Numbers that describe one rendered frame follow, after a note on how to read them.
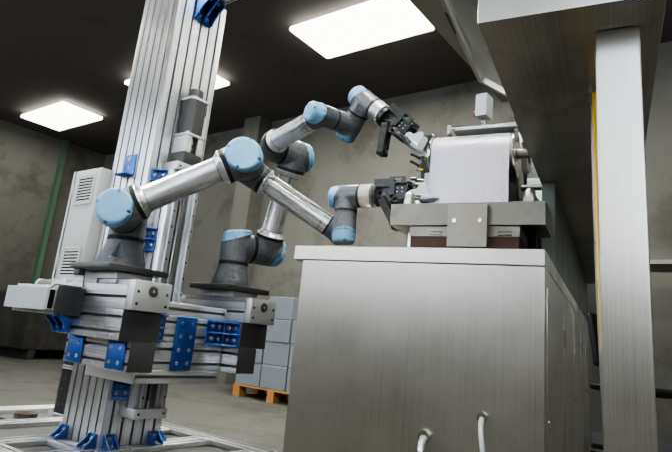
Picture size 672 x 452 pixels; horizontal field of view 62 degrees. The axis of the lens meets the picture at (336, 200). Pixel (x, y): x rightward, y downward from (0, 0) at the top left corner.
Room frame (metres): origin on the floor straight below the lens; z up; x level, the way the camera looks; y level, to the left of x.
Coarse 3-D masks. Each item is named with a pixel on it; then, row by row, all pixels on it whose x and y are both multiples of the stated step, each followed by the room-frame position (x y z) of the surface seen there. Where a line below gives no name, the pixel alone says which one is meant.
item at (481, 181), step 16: (432, 176) 1.64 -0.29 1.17; (448, 176) 1.62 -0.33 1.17; (464, 176) 1.60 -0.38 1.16; (480, 176) 1.57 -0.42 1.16; (496, 176) 1.55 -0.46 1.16; (432, 192) 1.64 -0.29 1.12; (448, 192) 1.62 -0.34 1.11; (464, 192) 1.60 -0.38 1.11; (480, 192) 1.57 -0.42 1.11; (496, 192) 1.55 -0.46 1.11
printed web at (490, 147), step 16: (432, 144) 1.65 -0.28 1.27; (448, 144) 1.62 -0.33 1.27; (464, 144) 1.60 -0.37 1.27; (480, 144) 1.58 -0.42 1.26; (496, 144) 1.56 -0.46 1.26; (432, 160) 1.64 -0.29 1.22; (448, 160) 1.62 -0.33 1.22; (464, 160) 1.60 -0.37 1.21; (480, 160) 1.58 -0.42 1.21; (496, 160) 1.55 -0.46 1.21; (512, 176) 1.65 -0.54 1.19; (512, 192) 1.65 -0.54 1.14
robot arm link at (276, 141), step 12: (312, 108) 1.74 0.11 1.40; (324, 108) 1.75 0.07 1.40; (300, 120) 1.84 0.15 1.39; (312, 120) 1.76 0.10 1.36; (324, 120) 1.77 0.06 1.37; (336, 120) 1.79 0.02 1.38; (276, 132) 1.98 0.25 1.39; (288, 132) 1.91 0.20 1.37; (300, 132) 1.87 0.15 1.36; (312, 132) 1.87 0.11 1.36; (264, 144) 2.04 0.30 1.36; (276, 144) 2.01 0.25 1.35; (288, 144) 1.99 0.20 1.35; (264, 156) 2.13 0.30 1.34; (276, 156) 2.10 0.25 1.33
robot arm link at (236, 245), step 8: (224, 232) 2.21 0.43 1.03; (232, 232) 2.19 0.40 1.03; (240, 232) 2.19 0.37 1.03; (248, 232) 2.21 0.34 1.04; (224, 240) 2.20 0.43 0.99; (232, 240) 2.18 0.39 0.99; (240, 240) 2.19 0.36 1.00; (248, 240) 2.21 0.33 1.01; (256, 240) 2.24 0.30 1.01; (224, 248) 2.20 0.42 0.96; (232, 248) 2.18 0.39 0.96; (240, 248) 2.19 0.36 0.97; (248, 248) 2.21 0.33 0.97; (256, 248) 2.23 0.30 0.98; (224, 256) 2.19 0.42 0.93; (232, 256) 2.18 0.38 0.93; (240, 256) 2.19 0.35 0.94; (248, 256) 2.23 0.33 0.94
